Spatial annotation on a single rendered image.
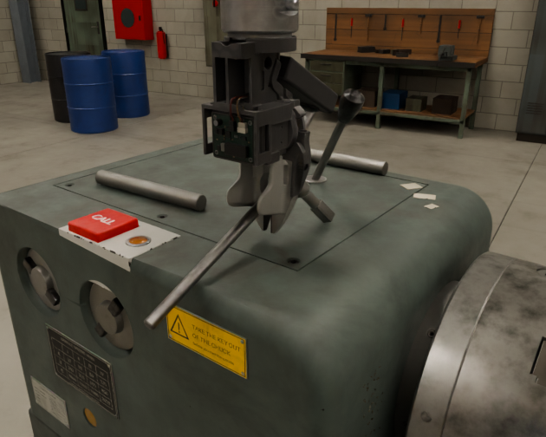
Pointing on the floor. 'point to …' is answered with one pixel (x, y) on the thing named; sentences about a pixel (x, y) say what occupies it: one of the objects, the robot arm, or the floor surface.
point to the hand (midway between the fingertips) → (273, 218)
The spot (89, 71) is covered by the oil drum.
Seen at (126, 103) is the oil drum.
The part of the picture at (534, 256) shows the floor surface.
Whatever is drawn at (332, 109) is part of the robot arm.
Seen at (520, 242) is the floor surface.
